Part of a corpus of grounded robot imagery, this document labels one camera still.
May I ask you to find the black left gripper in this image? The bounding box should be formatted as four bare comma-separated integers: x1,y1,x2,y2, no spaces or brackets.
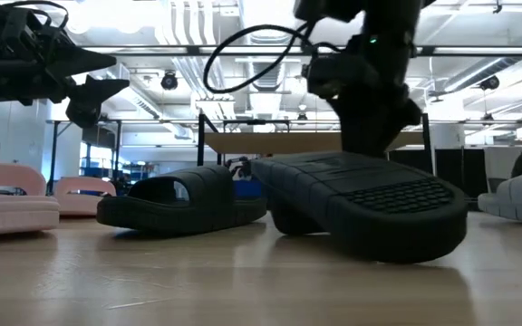
0,0,131,129

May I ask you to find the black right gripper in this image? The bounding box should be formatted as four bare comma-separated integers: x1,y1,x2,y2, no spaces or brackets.
331,8,424,158

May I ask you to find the black rubber slide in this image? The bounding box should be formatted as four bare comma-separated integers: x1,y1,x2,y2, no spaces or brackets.
96,165,269,237
250,150,469,264

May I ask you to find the pink rubber slide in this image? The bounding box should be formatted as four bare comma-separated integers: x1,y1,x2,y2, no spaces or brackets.
0,162,61,238
54,176,118,217

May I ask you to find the black metal shoe rack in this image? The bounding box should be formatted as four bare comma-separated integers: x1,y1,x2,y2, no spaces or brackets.
196,111,435,176

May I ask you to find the black ceiling spot lamp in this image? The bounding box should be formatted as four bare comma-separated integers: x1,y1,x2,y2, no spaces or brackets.
478,74,501,91
159,71,179,91

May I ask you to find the black partition panel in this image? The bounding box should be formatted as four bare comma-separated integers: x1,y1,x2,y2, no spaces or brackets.
387,147,488,199

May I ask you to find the blue box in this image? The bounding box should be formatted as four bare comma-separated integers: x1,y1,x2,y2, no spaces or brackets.
233,178,262,199

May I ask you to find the white partition panel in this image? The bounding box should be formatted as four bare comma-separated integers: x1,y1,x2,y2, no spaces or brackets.
483,145,522,194

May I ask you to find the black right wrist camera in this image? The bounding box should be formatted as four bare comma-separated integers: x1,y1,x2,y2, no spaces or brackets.
304,43,371,101

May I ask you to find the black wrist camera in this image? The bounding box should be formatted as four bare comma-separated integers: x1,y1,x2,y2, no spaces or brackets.
304,43,371,101
0,7,63,51

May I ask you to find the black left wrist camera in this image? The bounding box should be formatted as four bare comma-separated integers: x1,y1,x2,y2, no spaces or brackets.
0,7,63,51

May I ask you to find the black rack frame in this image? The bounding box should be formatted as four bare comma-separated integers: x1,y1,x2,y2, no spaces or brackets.
45,118,124,196

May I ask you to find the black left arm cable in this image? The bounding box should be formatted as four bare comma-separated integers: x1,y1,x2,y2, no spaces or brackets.
1,0,71,31

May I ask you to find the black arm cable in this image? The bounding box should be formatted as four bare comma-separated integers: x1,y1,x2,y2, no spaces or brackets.
1,0,71,31
202,24,348,95

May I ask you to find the black overhead frame bar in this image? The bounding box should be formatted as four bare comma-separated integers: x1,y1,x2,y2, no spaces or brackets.
74,43,522,58

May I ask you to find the silver ventilation duct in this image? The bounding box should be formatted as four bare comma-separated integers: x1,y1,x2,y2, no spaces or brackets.
240,0,299,91

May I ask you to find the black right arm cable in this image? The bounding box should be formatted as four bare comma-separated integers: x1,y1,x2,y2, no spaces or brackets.
202,24,348,95

